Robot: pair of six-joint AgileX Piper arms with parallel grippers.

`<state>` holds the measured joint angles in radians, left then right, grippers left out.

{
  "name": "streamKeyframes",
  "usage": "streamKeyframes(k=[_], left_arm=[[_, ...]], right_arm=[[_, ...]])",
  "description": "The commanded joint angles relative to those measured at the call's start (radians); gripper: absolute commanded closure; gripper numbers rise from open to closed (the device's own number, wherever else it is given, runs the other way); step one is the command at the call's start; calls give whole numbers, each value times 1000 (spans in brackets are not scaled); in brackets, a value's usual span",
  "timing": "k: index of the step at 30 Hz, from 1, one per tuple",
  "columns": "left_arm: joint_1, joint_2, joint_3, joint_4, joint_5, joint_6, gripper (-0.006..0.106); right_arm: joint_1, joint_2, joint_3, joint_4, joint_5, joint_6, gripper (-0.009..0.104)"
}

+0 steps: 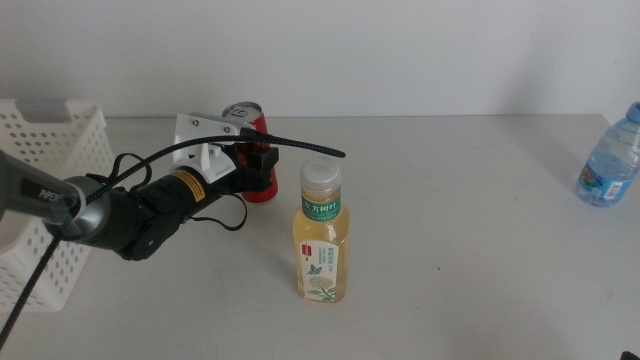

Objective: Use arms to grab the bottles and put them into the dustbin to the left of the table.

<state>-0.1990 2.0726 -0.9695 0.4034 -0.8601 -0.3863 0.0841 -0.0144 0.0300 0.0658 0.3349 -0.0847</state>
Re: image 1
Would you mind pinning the clear water bottle blue cap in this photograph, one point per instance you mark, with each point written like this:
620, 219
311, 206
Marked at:
607, 165

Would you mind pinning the white perforated plastic basket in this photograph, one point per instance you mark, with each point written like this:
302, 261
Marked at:
75, 125

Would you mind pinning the red soda can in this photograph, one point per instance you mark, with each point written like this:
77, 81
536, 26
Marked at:
262, 196

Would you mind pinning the yellow tea bottle green label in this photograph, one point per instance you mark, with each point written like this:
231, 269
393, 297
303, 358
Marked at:
320, 235

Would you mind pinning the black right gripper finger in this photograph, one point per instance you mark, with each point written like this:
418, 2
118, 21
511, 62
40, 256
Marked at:
632, 356

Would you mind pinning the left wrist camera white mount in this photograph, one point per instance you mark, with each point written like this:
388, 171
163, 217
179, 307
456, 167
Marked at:
200, 150

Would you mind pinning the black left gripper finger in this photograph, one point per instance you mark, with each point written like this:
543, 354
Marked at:
265, 165

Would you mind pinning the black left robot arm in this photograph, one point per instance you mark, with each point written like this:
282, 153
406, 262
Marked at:
125, 220

